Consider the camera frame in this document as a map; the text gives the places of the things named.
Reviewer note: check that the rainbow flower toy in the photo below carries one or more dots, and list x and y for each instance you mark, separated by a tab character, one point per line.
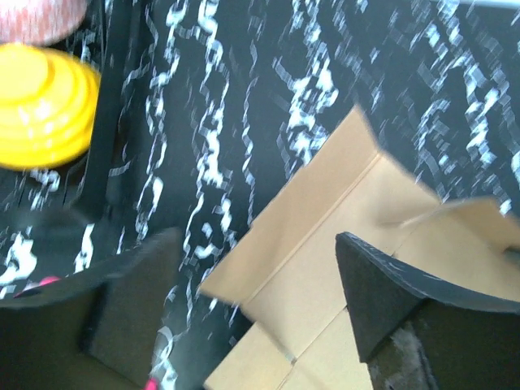
152	384

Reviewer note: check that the pink flower toy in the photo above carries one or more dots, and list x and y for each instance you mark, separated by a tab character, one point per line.
44	281

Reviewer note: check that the brown cardboard box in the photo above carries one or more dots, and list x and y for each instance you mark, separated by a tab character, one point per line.
284	276

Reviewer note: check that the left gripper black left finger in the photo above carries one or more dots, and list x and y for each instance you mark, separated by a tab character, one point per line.
92	330

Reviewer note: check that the yellow ribbed bowl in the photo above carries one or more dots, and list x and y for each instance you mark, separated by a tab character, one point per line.
48	106

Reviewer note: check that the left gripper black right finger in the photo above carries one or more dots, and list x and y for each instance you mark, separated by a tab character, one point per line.
416	331

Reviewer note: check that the pink patterned bowl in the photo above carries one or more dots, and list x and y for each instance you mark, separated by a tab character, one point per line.
40	22

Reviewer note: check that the black tray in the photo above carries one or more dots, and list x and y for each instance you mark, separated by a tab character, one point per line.
120	35

